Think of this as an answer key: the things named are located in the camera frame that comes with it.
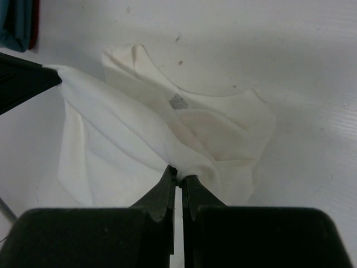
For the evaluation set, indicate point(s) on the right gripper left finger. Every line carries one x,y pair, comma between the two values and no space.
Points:
141,235

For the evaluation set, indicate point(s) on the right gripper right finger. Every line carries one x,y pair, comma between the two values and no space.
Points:
217,235

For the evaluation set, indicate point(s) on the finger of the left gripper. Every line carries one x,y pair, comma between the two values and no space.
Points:
22,80

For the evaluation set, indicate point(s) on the white t shirt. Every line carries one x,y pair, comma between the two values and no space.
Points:
120,134

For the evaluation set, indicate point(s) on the red t shirt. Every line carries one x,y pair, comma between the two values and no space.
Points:
34,24

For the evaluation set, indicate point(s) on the blue t shirt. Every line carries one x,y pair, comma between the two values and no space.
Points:
16,21

